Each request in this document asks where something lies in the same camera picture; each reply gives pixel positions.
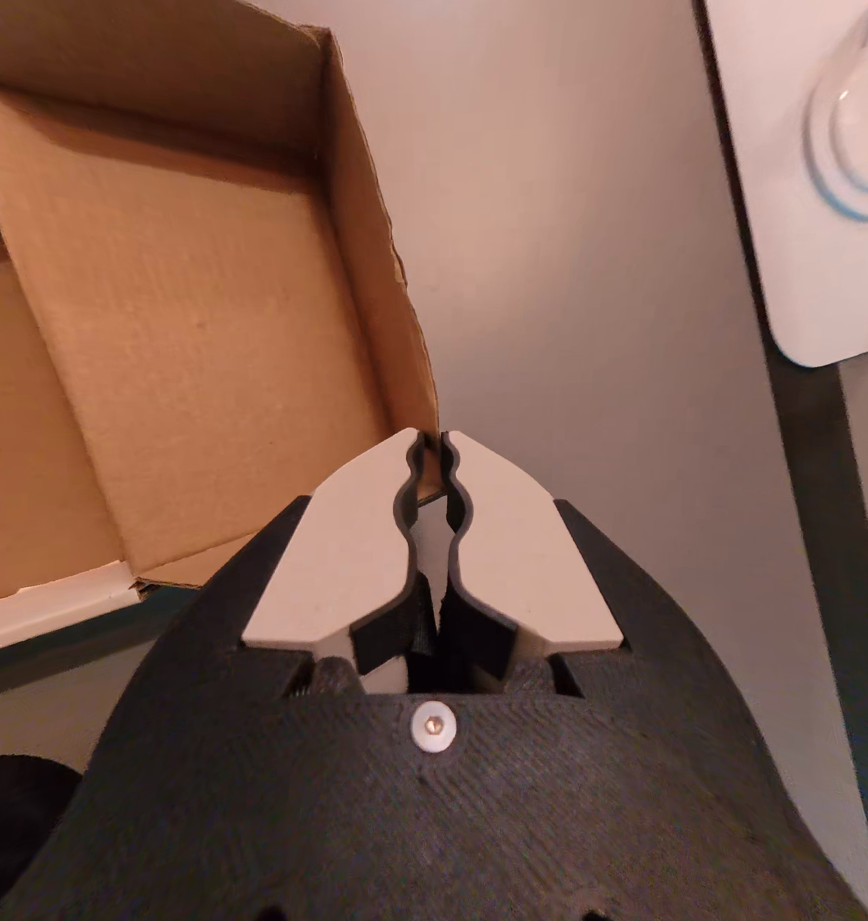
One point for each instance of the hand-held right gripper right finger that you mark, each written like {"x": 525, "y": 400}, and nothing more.
{"x": 527, "y": 561}

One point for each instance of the white document stand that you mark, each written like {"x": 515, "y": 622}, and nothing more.
{"x": 779, "y": 216}

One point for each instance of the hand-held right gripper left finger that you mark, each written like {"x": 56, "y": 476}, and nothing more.
{"x": 333, "y": 561}

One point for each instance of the white cardboard mailer box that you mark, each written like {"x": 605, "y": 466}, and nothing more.
{"x": 189, "y": 324}

